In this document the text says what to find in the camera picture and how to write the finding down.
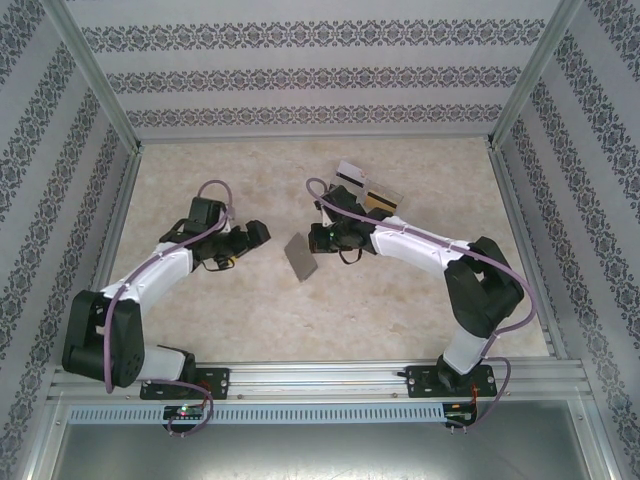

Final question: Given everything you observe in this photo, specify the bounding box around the aluminium frame post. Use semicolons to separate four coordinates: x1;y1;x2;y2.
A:
487;0;585;151
42;0;145;154

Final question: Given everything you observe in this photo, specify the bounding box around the grey metal sheet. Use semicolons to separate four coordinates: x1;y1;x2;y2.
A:
19;392;624;480

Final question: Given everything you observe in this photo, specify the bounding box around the aluminium side rail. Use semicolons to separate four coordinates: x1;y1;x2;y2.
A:
67;144;145;365
485;139;571;361

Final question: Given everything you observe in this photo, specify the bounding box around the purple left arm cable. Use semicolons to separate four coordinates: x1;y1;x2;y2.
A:
103;179;237;440

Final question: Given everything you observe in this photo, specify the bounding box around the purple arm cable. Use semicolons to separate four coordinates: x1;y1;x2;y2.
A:
305;177;535;431
103;179;237;440

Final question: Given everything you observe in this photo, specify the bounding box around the slotted grey cable duct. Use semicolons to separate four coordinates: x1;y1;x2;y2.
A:
67;403;447;423

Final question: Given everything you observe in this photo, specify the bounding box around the gold card with black stripe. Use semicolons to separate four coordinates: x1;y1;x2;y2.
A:
360;189;401;212

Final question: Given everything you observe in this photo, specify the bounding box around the thin black left gripper wire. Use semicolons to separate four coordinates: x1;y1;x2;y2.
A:
203;252;237;274

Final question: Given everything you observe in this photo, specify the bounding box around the left circuit board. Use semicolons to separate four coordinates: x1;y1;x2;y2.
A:
163;404;210;420

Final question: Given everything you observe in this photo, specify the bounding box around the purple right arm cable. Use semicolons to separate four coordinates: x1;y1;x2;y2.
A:
305;177;535;431

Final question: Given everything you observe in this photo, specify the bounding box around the white card with black stripe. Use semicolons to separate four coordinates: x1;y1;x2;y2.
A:
335;160;369;189

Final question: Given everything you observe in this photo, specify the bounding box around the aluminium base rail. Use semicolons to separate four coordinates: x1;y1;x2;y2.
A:
48;363;594;401

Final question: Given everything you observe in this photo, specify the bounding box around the clear acrylic card stand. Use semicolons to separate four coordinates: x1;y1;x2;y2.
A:
329;159;405;214

